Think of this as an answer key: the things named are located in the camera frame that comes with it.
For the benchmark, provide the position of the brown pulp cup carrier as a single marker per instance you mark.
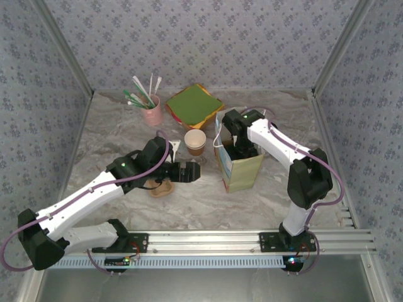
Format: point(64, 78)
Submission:
point(162, 191)

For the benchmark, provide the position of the floral paper takeout bag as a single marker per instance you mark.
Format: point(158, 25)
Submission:
point(245, 176)

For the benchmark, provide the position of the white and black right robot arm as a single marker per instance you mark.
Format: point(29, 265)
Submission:
point(277, 141)

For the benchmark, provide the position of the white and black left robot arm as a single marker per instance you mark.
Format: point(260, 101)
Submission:
point(88, 198)

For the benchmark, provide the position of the empty brown paper cup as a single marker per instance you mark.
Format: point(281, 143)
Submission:
point(197, 151)
point(195, 138)

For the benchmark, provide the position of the black plastic cup lid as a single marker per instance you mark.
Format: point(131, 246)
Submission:
point(274, 124)

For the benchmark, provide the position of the colourful paper napkin stack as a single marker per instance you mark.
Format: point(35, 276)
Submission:
point(192, 126)

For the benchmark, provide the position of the pink ribbed metal cup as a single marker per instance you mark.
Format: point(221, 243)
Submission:
point(152, 114)

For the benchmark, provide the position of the aluminium base beam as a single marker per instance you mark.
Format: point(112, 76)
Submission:
point(204, 240)

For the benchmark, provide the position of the white-tipped green straw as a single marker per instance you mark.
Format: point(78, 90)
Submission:
point(133, 104)

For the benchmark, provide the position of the thin white wrapped straw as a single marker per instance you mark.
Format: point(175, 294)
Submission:
point(151, 83)

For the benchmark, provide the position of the left circuit board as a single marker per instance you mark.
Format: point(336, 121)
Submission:
point(116, 261)

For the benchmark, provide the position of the circuit board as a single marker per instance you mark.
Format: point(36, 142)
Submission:
point(292, 262)
point(116, 261)

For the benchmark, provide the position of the right circuit board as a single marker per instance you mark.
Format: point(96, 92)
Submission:
point(292, 262)

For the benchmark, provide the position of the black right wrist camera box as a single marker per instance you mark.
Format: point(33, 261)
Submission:
point(245, 151)

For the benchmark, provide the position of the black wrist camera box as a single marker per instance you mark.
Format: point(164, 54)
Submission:
point(157, 151)
point(245, 151)

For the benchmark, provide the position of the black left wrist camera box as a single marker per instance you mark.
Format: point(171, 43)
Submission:
point(157, 151)

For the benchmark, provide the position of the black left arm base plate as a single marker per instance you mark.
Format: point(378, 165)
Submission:
point(140, 242)

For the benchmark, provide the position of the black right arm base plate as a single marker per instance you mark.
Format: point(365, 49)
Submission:
point(267, 242)

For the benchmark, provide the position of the right aluminium frame post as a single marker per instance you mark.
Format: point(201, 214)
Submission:
point(343, 47)

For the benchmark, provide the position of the aluminium frame post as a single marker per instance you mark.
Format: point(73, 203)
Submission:
point(63, 47)
point(343, 47)

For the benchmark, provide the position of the left aluminium frame post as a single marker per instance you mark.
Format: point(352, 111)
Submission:
point(63, 47)

